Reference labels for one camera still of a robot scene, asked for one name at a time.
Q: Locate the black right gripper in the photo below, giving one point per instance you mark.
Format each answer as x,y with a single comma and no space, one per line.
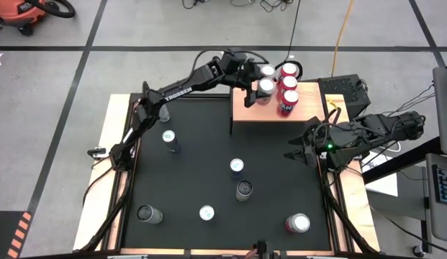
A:
315,151

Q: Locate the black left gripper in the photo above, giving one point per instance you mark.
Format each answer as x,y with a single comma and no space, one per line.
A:
251,76

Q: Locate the pink white Spindrift can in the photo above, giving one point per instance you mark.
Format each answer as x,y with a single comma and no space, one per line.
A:
268,71
266,88
298,223

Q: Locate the red Fanta strawberry can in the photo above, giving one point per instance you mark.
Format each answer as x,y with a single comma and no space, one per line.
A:
289,100
289,69
289,82

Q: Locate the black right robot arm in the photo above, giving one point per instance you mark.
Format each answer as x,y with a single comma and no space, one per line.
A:
385,127

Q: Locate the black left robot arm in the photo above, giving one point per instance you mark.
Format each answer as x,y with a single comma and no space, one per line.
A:
178,90

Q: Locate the light wooden shelf board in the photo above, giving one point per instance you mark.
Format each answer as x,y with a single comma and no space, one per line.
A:
309,104

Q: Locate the white paper sheet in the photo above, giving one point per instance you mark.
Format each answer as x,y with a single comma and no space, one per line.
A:
385,183

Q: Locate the black cart crossbar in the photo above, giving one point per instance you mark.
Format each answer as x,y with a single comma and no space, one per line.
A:
403,162

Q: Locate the black computer keyboard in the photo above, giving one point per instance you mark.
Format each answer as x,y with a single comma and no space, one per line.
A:
445,185

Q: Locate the grey computer cart panel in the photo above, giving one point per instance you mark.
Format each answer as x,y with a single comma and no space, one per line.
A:
445,108

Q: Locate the black caster wheel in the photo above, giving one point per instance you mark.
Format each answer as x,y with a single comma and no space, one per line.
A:
417,250

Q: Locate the grey keyboard tray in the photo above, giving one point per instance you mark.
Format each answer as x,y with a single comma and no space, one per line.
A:
439,223

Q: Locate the orange shop vacuum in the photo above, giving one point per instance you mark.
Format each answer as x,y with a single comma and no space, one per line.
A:
18,11

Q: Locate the black orange striped floor mat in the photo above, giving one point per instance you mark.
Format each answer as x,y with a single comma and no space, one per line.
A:
3,230

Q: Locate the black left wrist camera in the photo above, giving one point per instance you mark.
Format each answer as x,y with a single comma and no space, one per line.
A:
234,61

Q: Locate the grey clamp bracket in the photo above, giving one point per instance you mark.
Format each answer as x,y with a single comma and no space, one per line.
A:
97,154

